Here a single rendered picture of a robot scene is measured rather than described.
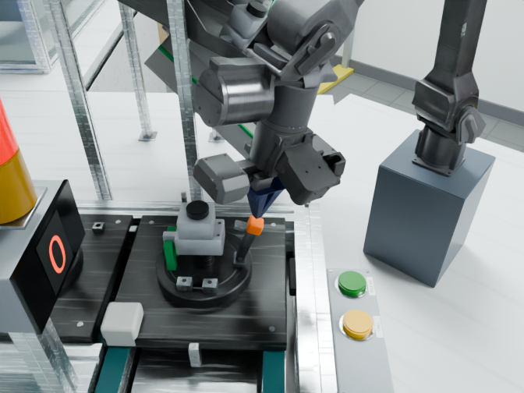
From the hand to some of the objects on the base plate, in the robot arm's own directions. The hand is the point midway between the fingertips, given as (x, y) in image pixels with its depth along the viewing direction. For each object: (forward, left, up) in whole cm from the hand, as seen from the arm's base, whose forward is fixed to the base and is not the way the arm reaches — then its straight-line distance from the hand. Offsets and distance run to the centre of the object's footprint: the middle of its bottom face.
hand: (262, 196), depth 63 cm
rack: (+39, -17, -26) cm, 49 cm away
